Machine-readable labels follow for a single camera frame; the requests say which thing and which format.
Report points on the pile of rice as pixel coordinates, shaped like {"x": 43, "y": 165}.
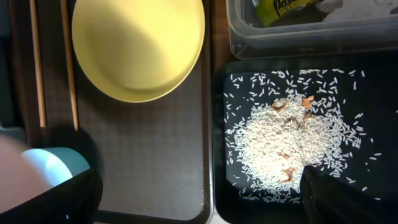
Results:
{"x": 278, "y": 122}

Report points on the white bowl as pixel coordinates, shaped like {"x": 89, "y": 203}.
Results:
{"x": 19, "y": 181}

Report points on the clear plastic bin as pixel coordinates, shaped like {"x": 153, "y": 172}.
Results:
{"x": 249, "y": 40}

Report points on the wooden chopstick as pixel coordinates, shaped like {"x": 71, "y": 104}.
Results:
{"x": 38, "y": 63}
{"x": 69, "y": 62}

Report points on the yellow plate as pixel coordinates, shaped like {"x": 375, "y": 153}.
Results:
{"x": 137, "y": 50}

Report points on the yellow snack wrapper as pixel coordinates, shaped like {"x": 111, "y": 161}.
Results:
{"x": 269, "y": 11}

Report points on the left wooden chopstick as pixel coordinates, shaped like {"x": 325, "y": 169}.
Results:
{"x": 38, "y": 63}

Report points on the right wooden chopstick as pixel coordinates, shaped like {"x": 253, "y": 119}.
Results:
{"x": 69, "y": 62}

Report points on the light blue bowl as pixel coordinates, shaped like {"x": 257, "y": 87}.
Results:
{"x": 55, "y": 165}

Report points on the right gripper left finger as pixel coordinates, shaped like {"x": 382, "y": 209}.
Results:
{"x": 73, "y": 201}

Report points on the black tray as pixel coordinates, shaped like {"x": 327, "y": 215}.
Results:
{"x": 375, "y": 164}

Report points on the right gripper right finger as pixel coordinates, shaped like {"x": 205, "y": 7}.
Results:
{"x": 327, "y": 200}

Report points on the dark brown serving tray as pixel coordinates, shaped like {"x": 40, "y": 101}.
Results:
{"x": 154, "y": 157}

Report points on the white tissue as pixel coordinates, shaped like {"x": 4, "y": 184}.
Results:
{"x": 350, "y": 10}

